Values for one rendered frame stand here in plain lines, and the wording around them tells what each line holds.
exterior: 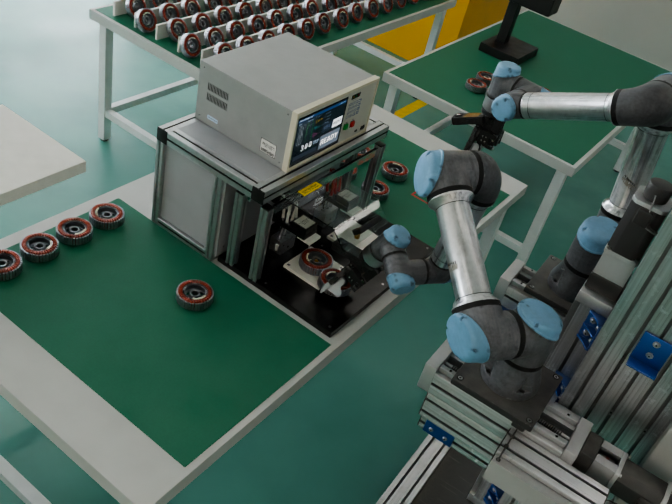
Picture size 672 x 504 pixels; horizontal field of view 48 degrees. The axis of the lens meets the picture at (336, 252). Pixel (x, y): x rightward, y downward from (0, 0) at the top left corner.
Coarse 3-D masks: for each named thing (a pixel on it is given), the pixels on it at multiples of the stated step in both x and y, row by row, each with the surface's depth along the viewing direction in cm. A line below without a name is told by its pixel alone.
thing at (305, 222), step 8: (280, 216) 247; (304, 216) 246; (280, 224) 245; (288, 224) 244; (296, 224) 241; (304, 224) 242; (312, 224) 243; (280, 232) 248; (288, 232) 253; (296, 232) 242; (304, 232) 241; (312, 232) 244; (304, 240) 243; (312, 240) 243
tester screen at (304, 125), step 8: (336, 104) 231; (344, 104) 235; (320, 112) 226; (328, 112) 230; (336, 112) 234; (304, 120) 220; (312, 120) 224; (320, 120) 228; (328, 120) 232; (304, 128) 223; (312, 128) 227; (320, 128) 231; (336, 128) 239; (296, 136) 221; (304, 136) 225; (312, 136) 229; (320, 136) 233; (296, 144) 224; (312, 144) 232; (328, 144) 241; (296, 152) 226; (312, 152) 234; (296, 160) 229
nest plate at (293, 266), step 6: (294, 258) 250; (288, 264) 247; (294, 264) 247; (336, 264) 252; (294, 270) 245; (300, 270) 246; (300, 276) 244; (306, 276) 244; (312, 276) 245; (318, 276) 245; (312, 282) 242; (318, 288) 241
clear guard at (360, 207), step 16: (320, 176) 239; (336, 176) 241; (288, 192) 229; (320, 192) 232; (336, 192) 234; (352, 192) 236; (304, 208) 224; (320, 208) 226; (336, 208) 227; (352, 208) 229; (368, 208) 232; (336, 224) 221; (352, 224) 225; (384, 224) 236; (352, 240) 224
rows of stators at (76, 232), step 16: (96, 208) 248; (112, 208) 250; (64, 224) 239; (80, 224) 242; (96, 224) 244; (112, 224) 245; (32, 240) 231; (48, 240) 232; (64, 240) 235; (80, 240) 236; (0, 256) 223; (16, 256) 223; (32, 256) 226; (48, 256) 228; (0, 272) 217; (16, 272) 220
